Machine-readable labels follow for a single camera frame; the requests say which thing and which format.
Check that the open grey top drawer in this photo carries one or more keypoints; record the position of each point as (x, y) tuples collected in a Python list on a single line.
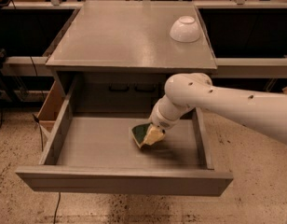
[(96, 153)]

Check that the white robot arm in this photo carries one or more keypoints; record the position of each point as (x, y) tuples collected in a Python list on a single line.
[(261, 111)]

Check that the black right drawer handle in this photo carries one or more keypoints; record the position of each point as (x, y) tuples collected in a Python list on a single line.
[(145, 87)]

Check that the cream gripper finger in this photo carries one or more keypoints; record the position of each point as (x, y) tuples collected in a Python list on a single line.
[(152, 134)]

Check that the white upturned bowl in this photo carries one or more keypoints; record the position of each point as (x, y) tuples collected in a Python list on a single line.
[(185, 30)]

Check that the black drawer handle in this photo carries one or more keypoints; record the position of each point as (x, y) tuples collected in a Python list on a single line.
[(118, 87), (145, 87)]

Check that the black left drawer handle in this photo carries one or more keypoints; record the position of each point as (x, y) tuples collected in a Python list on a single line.
[(118, 87)]

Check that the grey cabinet with counter top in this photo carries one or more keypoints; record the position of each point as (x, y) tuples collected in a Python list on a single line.
[(125, 42)]

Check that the green and yellow sponge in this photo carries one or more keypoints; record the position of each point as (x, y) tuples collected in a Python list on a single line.
[(139, 133)]

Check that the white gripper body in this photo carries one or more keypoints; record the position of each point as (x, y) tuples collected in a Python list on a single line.
[(158, 120)]

